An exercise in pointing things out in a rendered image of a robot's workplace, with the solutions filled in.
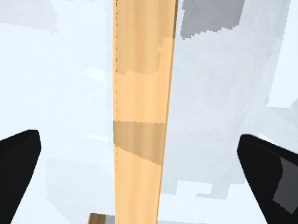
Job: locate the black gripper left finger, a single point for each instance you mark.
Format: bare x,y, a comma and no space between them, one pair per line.
18,157

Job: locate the wooden post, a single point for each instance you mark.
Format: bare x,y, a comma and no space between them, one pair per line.
95,218

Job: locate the light wooden board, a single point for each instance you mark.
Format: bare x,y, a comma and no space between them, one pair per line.
144,32

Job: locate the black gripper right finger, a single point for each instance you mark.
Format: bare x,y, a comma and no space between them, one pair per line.
272,174

